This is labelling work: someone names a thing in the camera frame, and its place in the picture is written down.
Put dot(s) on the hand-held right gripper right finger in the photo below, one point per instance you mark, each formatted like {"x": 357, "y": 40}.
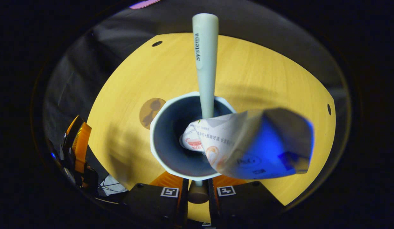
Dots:
{"x": 244, "y": 203}

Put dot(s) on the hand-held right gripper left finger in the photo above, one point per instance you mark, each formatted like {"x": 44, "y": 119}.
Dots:
{"x": 152, "y": 203}

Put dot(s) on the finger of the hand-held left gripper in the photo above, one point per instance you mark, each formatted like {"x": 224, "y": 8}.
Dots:
{"x": 71, "y": 130}
{"x": 82, "y": 146}

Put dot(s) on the white toothpaste tube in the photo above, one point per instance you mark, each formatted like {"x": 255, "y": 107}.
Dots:
{"x": 247, "y": 143}

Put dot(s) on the round brown coaster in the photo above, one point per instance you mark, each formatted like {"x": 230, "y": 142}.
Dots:
{"x": 147, "y": 111}

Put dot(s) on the pale green toothbrush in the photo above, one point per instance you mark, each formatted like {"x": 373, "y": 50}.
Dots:
{"x": 205, "y": 63}

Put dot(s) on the wooden desktop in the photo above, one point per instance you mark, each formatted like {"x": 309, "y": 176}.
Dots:
{"x": 263, "y": 79}

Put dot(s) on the black backdrop cloth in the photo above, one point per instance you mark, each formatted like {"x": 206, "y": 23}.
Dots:
{"x": 120, "y": 25}

